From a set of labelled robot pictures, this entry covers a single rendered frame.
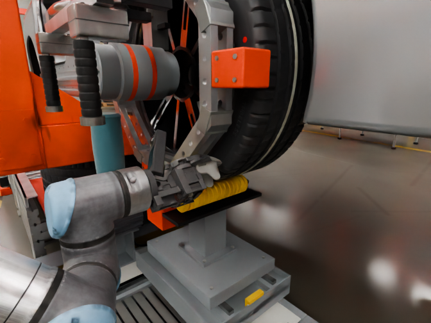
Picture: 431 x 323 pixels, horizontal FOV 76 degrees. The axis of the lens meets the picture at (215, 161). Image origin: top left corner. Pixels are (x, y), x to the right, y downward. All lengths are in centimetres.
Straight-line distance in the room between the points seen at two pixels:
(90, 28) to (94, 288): 41
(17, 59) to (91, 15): 63
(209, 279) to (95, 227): 53
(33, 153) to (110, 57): 58
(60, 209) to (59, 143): 71
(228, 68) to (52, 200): 37
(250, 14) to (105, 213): 47
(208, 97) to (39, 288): 42
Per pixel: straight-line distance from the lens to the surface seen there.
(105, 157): 86
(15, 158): 117
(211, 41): 58
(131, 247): 129
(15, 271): 43
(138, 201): 53
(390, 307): 137
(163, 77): 75
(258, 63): 54
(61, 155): 119
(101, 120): 56
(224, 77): 54
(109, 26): 57
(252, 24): 62
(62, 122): 119
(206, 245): 100
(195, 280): 95
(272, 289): 103
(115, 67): 70
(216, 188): 81
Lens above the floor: 82
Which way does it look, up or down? 16 degrees down
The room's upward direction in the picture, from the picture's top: straight up
